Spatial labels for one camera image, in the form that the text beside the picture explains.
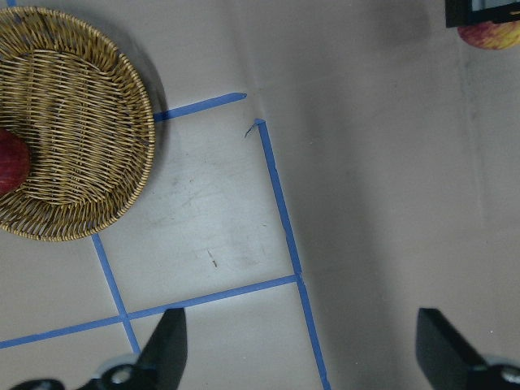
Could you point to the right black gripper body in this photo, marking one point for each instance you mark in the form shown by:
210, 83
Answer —
460, 13

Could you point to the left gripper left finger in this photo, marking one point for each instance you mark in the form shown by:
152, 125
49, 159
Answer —
161, 363

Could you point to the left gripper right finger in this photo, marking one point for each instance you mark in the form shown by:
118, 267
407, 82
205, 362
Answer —
448, 360

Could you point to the red yellow striped apple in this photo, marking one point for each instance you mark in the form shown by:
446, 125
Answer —
490, 36

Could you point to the dark red basket apple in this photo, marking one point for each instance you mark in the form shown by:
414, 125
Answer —
15, 161

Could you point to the woven wicker basket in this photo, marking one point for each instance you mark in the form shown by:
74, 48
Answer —
83, 110

